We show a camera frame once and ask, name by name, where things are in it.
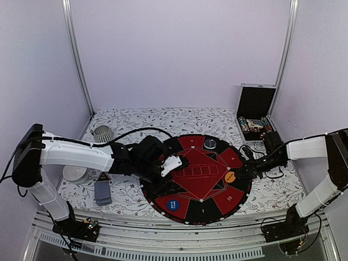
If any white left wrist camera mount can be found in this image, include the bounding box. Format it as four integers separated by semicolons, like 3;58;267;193
160;156;182;177

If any front aluminium rail frame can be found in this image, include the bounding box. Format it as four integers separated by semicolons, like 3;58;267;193
23;208;342;261

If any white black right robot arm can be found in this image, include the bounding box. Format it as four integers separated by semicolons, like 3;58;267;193
235;129;347;237

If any white bowl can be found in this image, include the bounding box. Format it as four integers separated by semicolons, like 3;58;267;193
63;166;88;184

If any boxed card deck in case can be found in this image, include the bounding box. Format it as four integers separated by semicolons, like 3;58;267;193
246;119;264;130

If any aluminium frame post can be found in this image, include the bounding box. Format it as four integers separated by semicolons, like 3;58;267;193
61;0;95;117
275;0;299;88

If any left poker chip row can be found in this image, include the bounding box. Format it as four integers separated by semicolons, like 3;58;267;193
238;116;250;134

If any blue small blind button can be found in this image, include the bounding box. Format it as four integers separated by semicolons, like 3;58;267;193
166;200;180;212

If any left aluminium frame post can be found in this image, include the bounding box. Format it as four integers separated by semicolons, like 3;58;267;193
61;0;95;117

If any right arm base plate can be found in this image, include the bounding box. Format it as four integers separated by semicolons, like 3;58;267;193
260;217;309;243

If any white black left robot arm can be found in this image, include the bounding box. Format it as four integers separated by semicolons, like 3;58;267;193
8;123;189;236

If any orange big blind button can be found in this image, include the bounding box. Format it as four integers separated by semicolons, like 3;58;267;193
225;171;236;183

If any round red black poker mat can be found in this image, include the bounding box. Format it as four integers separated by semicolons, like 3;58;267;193
140;134;252;225

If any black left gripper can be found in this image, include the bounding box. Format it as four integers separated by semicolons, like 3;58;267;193
134;160;179;197

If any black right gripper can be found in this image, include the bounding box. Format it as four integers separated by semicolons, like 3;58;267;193
235;153;285;179

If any poker chip row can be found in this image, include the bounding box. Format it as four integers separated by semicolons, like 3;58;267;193
260;117;274;133
238;116;250;134

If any black triangular card holder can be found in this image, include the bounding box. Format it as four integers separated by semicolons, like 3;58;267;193
97;172;110;182

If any black white dealer button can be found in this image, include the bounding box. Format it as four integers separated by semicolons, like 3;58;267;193
204;139;217;150

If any blue playing card deck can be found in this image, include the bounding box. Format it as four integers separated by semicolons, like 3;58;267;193
94;181;112;206

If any right poker chip row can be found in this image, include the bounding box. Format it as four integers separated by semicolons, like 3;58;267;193
260;117;274;133

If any striped grey ceramic cup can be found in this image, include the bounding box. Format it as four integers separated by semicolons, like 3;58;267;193
90;125;114;143

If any right aluminium frame post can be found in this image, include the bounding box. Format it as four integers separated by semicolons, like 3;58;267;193
275;0;299;88

